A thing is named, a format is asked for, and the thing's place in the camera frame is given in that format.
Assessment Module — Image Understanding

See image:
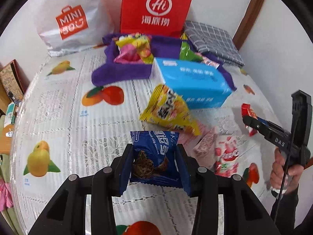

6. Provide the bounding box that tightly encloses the green triangular snack bag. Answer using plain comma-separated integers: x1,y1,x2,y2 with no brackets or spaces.
179,41,203,63

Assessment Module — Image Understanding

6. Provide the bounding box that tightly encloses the brown wooden door frame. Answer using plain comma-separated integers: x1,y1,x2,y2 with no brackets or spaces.
232,0,265,50

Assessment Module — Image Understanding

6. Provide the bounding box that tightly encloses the purple towel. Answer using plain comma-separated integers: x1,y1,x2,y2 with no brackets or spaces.
91,32,237,92

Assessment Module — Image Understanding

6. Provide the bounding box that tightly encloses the red snack packet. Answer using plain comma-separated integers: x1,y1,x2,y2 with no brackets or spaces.
241,103,257,137

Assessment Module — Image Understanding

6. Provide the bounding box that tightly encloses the blue tissue pack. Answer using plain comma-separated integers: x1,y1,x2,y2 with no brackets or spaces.
150,57,232,109

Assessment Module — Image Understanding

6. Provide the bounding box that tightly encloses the pink Lotso candy stick packet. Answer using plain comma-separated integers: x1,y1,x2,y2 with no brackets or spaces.
196,52,220,69

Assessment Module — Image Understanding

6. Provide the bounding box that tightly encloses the pink wafer packet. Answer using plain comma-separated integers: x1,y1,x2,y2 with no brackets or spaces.
178,122,216,158

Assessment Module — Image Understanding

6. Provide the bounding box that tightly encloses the white Miniso plastic bag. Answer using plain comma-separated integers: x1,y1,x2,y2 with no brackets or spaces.
34,0,114,57

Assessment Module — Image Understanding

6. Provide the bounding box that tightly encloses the grey checked folded cloth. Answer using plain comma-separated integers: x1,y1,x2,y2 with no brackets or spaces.
184,21,245,68

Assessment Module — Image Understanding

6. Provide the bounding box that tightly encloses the yellow triangular snack bag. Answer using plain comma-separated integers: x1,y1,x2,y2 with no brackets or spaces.
139,84,201,136

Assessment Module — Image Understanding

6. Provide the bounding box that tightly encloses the white strawberry candy packet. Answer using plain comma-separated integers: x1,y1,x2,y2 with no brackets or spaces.
214,135,239,177

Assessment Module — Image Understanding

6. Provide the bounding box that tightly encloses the patterned brown box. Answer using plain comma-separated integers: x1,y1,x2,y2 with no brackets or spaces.
1,60,29,100

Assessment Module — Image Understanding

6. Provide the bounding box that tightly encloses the right hand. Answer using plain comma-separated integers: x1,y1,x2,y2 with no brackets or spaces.
270,147,304,194

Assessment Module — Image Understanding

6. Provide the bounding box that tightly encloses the yellow pink snack bag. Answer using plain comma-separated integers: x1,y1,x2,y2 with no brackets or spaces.
115,33,154,64

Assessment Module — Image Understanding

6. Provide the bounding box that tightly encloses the red Haidilao paper bag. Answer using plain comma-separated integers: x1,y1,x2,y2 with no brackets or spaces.
120,0,192,37

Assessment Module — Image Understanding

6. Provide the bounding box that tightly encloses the blue snack bag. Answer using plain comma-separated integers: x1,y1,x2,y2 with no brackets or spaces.
130,130,182,188

